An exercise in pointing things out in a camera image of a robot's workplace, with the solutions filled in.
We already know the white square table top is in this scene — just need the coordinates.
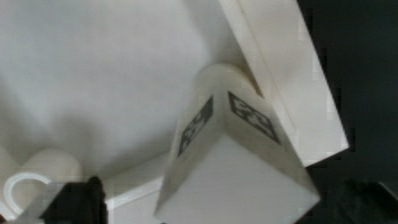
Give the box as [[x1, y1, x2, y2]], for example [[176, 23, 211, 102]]
[[0, 0, 348, 224]]

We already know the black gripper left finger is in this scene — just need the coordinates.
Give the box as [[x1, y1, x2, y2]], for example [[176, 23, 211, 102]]
[[39, 176, 108, 224]]

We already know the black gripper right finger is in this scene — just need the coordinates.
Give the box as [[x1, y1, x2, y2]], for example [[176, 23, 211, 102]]
[[295, 179, 398, 224]]

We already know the white table leg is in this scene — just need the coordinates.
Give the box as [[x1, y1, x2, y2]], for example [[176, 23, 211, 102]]
[[154, 64, 320, 224]]

